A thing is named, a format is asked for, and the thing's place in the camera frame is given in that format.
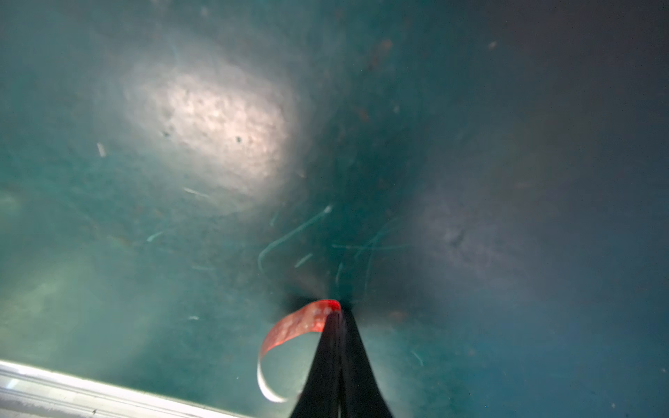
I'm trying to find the bottle red label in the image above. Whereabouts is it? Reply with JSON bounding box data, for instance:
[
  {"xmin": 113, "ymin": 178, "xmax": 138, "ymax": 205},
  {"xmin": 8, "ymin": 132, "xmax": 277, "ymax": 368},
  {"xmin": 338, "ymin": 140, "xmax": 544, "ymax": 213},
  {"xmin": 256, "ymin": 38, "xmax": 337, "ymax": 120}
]
[{"xmin": 256, "ymin": 300, "xmax": 341, "ymax": 403}]

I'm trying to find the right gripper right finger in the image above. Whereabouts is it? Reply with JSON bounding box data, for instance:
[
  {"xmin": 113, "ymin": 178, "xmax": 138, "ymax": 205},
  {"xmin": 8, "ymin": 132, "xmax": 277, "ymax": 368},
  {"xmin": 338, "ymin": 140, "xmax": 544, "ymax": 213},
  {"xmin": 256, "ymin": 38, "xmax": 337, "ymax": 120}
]
[{"xmin": 341, "ymin": 308, "xmax": 393, "ymax": 418}]

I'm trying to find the aluminium front rail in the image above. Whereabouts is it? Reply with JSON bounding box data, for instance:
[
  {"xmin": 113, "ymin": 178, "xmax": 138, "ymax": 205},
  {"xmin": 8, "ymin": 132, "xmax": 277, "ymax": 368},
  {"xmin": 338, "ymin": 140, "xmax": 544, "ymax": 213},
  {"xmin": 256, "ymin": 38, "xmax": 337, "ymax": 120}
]
[{"xmin": 1, "ymin": 361, "xmax": 234, "ymax": 418}]

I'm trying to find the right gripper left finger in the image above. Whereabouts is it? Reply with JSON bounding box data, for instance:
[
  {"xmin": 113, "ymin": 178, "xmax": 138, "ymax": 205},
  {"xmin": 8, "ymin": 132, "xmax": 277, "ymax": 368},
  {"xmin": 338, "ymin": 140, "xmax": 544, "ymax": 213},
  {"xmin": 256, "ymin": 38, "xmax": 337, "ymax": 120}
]
[{"xmin": 290, "ymin": 313, "xmax": 341, "ymax": 418}]

